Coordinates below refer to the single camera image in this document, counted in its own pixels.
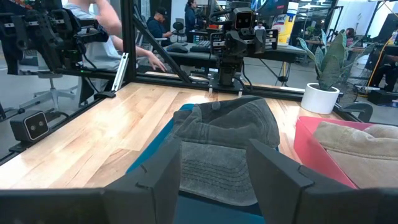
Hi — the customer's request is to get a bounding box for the silver aluminium bracket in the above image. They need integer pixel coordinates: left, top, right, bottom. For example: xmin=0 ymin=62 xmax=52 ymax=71
xmin=111 ymin=52 xmax=130 ymax=93

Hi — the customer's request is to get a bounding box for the black computer mouse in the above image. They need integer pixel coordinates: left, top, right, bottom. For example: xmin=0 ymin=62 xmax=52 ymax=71
xmin=166 ymin=43 xmax=190 ymax=54

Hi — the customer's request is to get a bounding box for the black box on floor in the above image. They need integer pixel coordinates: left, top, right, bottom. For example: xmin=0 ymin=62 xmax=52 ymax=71
xmin=366 ymin=89 xmax=398 ymax=105

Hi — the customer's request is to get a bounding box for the office chair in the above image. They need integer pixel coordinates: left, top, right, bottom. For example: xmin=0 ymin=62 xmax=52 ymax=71
xmin=18 ymin=58 xmax=81 ymax=110

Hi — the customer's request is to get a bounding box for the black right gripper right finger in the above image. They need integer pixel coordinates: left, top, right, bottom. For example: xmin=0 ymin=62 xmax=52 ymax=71
xmin=248 ymin=139 xmax=358 ymax=224

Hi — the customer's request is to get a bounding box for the black aluminium table frame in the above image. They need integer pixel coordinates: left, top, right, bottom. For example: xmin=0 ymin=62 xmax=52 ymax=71
xmin=0 ymin=0 xmax=374 ymax=166

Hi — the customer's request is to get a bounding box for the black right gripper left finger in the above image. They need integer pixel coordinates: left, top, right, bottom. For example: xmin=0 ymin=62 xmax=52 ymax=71
xmin=104 ymin=139 xmax=182 ymax=224

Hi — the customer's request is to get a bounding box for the computer monitor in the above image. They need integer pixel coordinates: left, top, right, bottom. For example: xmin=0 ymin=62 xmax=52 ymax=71
xmin=251 ymin=0 xmax=290 ymax=16

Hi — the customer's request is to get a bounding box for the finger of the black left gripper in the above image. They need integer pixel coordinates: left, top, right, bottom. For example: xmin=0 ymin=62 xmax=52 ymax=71
xmin=264 ymin=29 xmax=280 ymax=50
xmin=210 ymin=32 xmax=225 ymax=56

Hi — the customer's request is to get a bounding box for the disinfectant wipes canister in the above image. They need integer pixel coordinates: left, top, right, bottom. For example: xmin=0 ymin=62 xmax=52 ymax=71
xmin=272 ymin=1 xmax=299 ymax=46

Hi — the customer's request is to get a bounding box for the black keyboard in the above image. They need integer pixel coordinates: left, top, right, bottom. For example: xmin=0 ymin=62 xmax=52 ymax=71
xmin=189 ymin=39 xmax=212 ymax=53

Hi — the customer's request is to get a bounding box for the black table-level camera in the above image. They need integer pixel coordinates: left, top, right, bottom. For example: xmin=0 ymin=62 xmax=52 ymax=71
xmin=9 ymin=110 xmax=50 ymax=144

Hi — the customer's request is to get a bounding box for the yellow cable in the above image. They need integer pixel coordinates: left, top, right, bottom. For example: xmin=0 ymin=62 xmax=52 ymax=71
xmin=366 ymin=35 xmax=393 ymax=91

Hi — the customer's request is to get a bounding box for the tan corduroy cap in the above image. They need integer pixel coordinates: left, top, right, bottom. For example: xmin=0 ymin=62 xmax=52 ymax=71
xmin=313 ymin=121 xmax=398 ymax=189
xmin=362 ymin=123 xmax=398 ymax=141

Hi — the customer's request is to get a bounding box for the potted snake plant white pot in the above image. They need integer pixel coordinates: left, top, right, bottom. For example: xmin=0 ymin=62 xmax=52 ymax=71
xmin=297 ymin=29 xmax=377 ymax=115

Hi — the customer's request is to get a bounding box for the black desk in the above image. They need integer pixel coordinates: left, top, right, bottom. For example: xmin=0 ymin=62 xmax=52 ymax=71
xmin=164 ymin=42 xmax=307 ymax=86

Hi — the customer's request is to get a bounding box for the blue plastic bin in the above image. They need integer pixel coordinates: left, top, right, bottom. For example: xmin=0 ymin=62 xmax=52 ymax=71
xmin=126 ymin=103 xmax=280 ymax=224

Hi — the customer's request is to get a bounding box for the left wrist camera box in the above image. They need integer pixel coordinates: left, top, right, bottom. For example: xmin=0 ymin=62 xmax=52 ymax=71
xmin=231 ymin=6 xmax=256 ymax=32

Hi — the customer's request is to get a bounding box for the dark grey cap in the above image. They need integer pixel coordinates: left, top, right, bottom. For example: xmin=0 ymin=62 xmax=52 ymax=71
xmin=172 ymin=95 xmax=280 ymax=207

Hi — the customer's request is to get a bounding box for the pink-red plastic bin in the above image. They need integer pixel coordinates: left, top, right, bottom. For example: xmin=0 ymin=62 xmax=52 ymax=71
xmin=293 ymin=116 xmax=374 ymax=190

